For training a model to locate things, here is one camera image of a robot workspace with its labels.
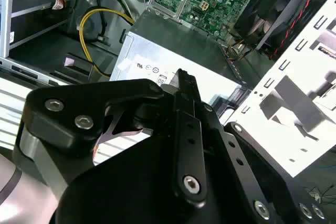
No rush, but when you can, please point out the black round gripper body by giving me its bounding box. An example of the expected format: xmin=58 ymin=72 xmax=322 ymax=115
xmin=54 ymin=101 xmax=254 ymax=224

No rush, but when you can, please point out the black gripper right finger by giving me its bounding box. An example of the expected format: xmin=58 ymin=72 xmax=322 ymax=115
xmin=186 ymin=72 xmax=329 ymax=224

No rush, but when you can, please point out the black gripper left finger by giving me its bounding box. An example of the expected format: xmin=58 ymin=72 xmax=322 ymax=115
xmin=22 ymin=68 xmax=208 ymax=205

